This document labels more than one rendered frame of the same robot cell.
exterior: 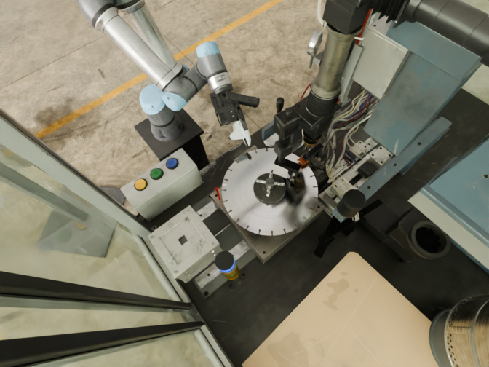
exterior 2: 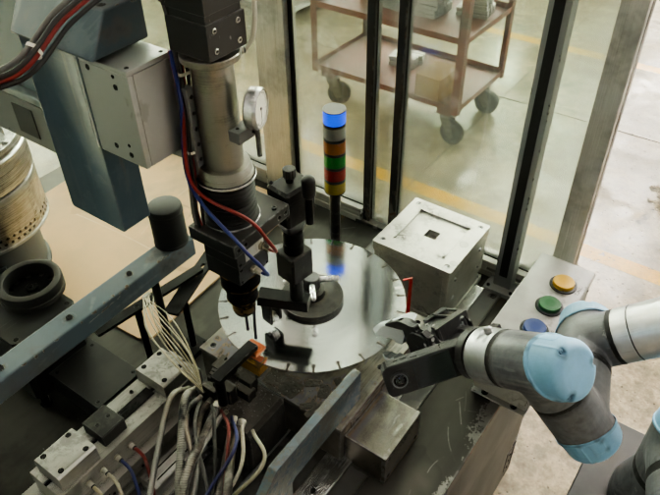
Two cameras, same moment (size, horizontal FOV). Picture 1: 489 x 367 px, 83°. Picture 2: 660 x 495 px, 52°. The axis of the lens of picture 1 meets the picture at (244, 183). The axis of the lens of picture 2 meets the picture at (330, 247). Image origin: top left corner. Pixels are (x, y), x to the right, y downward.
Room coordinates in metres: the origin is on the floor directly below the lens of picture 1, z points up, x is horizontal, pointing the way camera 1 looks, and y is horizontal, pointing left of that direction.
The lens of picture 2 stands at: (1.19, -0.36, 1.79)
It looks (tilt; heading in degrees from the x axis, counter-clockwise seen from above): 40 degrees down; 159
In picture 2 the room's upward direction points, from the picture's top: 1 degrees counter-clockwise
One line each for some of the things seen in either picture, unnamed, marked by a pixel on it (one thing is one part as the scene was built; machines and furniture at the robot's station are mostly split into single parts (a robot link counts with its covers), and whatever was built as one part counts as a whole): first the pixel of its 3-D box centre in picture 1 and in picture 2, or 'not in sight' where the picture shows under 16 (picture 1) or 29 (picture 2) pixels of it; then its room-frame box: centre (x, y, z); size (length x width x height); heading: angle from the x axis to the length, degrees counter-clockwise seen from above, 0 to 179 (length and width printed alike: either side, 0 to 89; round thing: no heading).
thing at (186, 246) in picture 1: (188, 245); (428, 260); (0.26, 0.23, 0.82); 0.18 x 0.18 x 0.15; 33
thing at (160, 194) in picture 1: (164, 185); (533, 330); (0.51, 0.32, 0.82); 0.28 x 0.11 x 0.15; 123
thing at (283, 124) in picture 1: (285, 133); (292, 225); (0.45, -0.13, 1.17); 0.06 x 0.05 x 0.20; 114
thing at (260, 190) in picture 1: (269, 186); (311, 293); (0.39, -0.08, 0.96); 0.11 x 0.11 x 0.03
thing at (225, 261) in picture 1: (225, 261); (334, 115); (0.12, 0.07, 1.14); 0.05 x 0.04 x 0.03; 33
